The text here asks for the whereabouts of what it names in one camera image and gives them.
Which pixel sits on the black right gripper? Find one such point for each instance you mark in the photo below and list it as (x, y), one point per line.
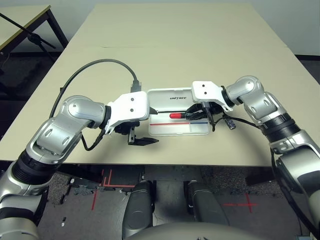
(213, 110)

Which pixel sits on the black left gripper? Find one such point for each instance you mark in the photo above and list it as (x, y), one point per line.
(122, 128)

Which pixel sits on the red black whiteboard marker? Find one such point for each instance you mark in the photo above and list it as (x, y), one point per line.
(176, 115)

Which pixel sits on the white plastic pencil case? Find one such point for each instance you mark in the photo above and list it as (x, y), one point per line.
(162, 100)

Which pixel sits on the small silver battery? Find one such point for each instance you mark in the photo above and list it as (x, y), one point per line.
(231, 124)

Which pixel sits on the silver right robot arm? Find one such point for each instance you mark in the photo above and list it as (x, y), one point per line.
(250, 92)

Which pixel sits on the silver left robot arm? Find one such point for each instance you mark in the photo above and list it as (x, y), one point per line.
(75, 110)

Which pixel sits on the black table base beam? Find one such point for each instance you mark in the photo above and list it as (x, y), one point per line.
(260, 176)

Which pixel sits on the red tape cross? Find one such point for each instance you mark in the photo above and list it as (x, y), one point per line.
(247, 204)

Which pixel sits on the grey robot torso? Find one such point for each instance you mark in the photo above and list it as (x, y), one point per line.
(190, 233)

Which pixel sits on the black tripod stand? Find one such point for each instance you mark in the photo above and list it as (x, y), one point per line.
(35, 38)

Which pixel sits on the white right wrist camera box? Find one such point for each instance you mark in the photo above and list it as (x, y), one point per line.
(205, 90)

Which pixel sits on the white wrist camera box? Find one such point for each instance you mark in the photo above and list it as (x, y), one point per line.
(205, 90)
(130, 105)

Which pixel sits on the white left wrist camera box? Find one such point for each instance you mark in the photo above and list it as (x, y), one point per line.
(130, 105)

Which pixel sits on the beige side table black frame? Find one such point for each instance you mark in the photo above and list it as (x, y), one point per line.
(20, 22)

